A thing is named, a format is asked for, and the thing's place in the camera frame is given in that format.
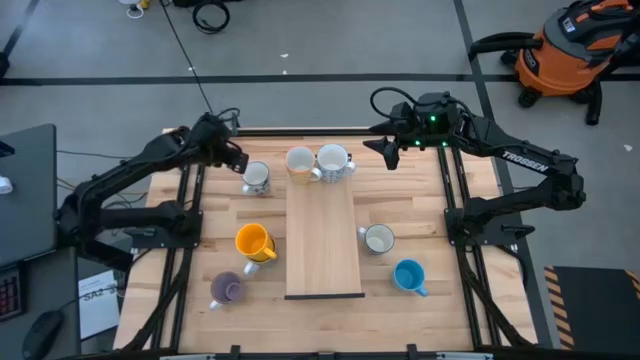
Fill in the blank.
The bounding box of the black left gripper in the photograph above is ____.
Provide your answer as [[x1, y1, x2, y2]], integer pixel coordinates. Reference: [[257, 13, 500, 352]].
[[192, 113, 250, 175]]

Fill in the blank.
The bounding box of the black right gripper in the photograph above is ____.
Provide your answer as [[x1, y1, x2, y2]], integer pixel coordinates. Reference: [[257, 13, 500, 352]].
[[362, 102, 462, 171]]

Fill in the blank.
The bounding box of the white mug blue pattern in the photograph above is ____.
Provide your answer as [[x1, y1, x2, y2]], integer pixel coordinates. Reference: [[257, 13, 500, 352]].
[[316, 143, 357, 185]]

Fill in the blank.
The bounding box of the white mug yellow pattern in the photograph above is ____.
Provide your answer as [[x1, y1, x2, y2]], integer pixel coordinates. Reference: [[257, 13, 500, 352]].
[[284, 145, 324, 187]]

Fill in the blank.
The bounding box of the navy white patterned mug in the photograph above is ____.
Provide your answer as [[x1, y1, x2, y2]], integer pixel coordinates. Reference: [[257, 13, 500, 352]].
[[356, 223, 396, 256]]

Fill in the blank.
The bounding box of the purple mug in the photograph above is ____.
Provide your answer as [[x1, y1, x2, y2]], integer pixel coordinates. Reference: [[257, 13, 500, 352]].
[[208, 270, 247, 311]]

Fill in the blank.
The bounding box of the white floral mug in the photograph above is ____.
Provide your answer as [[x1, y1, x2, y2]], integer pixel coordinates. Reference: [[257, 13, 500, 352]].
[[241, 160, 272, 197]]

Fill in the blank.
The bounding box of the light wood shelf riser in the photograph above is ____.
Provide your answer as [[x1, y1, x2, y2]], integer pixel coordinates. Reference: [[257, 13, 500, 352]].
[[283, 169, 366, 301]]

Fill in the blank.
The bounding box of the orange black shop vacuum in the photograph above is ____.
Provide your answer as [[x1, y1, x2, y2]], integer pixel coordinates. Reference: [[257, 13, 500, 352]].
[[468, 0, 640, 126]]

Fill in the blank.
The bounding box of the white paper sheet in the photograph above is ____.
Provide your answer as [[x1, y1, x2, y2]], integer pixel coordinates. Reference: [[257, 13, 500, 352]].
[[77, 269, 122, 342]]

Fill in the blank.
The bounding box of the black computer mouse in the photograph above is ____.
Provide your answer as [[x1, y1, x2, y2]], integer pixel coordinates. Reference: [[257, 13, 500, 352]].
[[21, 309, 66, 360]]

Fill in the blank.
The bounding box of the black yellow hazard mat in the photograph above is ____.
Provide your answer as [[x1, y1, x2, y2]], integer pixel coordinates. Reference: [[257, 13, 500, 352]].
[[543, 264, 640, 352]]

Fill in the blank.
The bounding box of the black keypad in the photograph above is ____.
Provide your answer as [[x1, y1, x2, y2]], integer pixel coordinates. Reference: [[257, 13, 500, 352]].
[[0, 263, 27, 322]]

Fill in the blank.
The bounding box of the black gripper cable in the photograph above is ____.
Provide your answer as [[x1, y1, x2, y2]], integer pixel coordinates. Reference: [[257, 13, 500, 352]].
[[368, 86, 419, 121], [214, 106, 242, 136]]

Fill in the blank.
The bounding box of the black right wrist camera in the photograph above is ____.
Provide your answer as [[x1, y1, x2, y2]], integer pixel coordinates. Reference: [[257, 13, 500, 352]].
[[413, 92, 451, 121]]

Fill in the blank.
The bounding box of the black table frame rail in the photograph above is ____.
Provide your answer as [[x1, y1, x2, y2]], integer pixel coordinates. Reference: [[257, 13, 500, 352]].
[[437, 146, 484, 351], [148, 164, 190, 351], [64, 343, 640, 360], [169, 163, 207, 351], [452, 146, 504, 349], [233, 127, 389, 138]]

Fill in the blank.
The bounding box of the long black floor cable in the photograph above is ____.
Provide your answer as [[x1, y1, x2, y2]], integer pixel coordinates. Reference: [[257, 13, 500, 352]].
[[158, 0, 215, 115]]

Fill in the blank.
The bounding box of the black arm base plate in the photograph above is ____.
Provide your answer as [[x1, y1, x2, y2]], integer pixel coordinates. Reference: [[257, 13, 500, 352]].
[[443, 207, 536, 248], [123, 208, 204, 250]]

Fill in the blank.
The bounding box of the coiled black cable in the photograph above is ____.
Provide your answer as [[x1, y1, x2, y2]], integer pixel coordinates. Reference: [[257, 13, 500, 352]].
[[192, 0, 232, 35]]

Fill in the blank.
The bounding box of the thin black cable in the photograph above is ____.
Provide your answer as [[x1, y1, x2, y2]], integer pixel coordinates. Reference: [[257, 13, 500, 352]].
[[56, 148, 151, 211]]

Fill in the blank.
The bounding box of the black diagonal frame brace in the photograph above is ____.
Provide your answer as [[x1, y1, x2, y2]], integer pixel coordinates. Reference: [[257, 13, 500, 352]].
[[122, 269, 187, 351], [462, 267, 534, 347]]

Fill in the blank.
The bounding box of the white plug cable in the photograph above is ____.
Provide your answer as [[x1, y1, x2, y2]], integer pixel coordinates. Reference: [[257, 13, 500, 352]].
[[118, 0, 147, 20]]

